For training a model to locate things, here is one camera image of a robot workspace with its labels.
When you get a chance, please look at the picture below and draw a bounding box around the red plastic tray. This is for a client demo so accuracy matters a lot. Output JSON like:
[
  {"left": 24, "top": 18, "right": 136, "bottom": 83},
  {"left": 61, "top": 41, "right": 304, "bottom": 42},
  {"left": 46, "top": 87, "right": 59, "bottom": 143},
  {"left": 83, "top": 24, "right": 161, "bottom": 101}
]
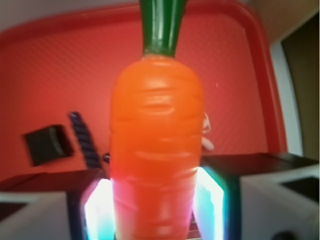
[{"left": 0, "top": 0, "right": 288, "bottom": 180}]

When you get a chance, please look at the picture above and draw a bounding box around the pink plush bunny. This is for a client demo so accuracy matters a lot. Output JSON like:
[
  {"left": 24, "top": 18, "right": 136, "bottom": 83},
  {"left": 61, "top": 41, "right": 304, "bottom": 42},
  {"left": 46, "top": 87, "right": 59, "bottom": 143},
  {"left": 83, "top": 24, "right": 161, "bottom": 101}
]
[{"left": 201, "top": 112, "right": 214, "bottom": 151}]

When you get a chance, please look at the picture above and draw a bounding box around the navy blue rope toy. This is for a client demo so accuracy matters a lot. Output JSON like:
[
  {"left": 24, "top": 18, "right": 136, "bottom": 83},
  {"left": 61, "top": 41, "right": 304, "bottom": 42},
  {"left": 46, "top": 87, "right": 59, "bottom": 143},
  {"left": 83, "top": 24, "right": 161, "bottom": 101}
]
[{"left": 68, "top": 111, "right": 104, "bottom": 170}]

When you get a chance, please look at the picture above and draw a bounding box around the orange toy carrot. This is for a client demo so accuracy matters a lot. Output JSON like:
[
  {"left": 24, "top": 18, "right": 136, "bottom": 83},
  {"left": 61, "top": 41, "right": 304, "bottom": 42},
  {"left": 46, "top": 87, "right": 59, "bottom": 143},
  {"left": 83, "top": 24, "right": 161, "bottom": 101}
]
[{"left": 110, "top": 0, "right": 205, "bottom": 240}]

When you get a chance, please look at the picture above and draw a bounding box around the brown cardboard panel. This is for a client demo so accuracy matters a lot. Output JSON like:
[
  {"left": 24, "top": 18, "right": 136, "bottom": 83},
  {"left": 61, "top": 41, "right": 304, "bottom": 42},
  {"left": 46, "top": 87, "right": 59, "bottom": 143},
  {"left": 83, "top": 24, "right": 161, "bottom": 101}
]
[{"left": 247, "top": 0, "right": 320, "bottom": 44}]

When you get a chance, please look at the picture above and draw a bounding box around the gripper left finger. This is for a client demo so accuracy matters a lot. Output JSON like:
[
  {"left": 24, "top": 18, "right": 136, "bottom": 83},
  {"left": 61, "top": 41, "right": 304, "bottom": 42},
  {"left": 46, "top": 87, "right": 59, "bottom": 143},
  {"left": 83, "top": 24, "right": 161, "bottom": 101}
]
[{"left": 0, "top": 169, "right": 115, "bottom": 240}]

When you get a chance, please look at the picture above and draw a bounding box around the black rectangular block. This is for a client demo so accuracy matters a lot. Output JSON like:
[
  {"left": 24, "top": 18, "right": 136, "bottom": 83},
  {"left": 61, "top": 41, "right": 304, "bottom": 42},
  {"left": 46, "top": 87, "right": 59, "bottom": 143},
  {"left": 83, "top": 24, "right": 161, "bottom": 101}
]
[{"left": 23, "top": 124, "right": 74, "bottom": 167}]

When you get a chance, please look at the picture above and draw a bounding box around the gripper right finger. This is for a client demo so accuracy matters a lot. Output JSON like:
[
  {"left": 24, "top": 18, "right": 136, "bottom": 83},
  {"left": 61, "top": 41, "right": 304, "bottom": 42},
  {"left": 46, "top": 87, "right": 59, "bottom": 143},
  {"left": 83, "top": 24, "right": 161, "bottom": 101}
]
[{"left": 193, "top": 153, "right": 320, "bottom": 240}]

